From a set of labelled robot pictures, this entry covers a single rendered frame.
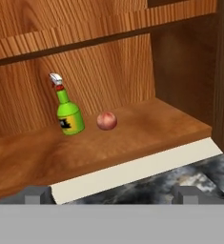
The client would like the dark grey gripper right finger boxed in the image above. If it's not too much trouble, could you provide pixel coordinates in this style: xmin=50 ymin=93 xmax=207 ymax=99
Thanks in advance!
xmin=171 ymin=185 xmax=224 ymax=206

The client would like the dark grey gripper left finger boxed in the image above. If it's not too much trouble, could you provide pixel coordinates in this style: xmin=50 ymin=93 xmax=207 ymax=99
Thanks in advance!
xmin=0 ymin=185 xmax=56 ymax=206

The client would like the pink peach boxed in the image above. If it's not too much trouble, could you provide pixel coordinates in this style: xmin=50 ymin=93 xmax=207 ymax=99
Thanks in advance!
xmin=95 ymin=111 xmax=118 ymax=132

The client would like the wooden cabinet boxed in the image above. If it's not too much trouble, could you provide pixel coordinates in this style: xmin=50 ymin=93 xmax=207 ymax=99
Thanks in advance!
xmin=0 ymin=0 xmax=224 ymax=206

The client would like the green spray bottle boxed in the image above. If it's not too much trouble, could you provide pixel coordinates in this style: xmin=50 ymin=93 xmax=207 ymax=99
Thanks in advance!
xmin=49 ymin=72 xmax=86 ymax=136

